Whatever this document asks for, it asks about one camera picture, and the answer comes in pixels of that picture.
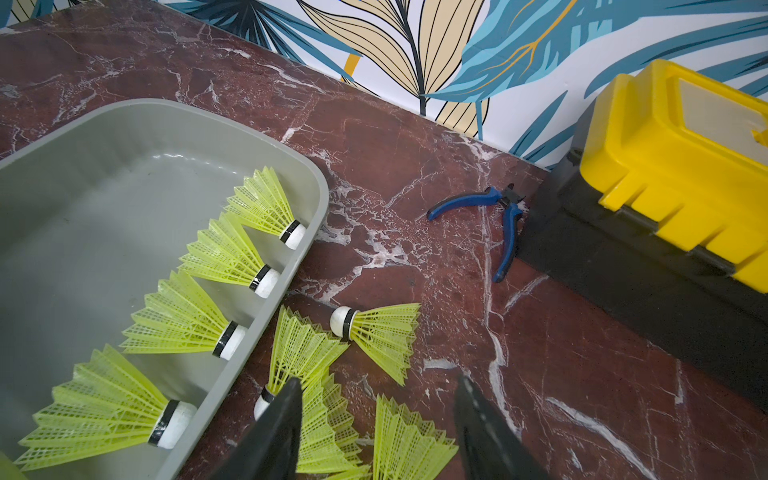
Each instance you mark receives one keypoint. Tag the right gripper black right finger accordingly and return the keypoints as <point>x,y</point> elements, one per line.
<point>488,447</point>

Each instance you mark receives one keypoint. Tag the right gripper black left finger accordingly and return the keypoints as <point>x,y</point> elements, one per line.
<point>270,448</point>

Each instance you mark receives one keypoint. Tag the green shuttlecock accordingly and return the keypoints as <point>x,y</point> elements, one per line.
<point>301,349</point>
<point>108,405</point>
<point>386,334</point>
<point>261,204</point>
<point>328,441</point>
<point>361,472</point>
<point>180,317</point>
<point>223,252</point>
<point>407,446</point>

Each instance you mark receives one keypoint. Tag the yellow black toolbox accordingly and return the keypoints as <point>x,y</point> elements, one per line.
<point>657,214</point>

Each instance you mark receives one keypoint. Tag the grey plastic tray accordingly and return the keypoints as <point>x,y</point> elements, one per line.
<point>93,216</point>

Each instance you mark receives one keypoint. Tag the blue handled pliers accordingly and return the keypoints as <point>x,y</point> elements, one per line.
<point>509,200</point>

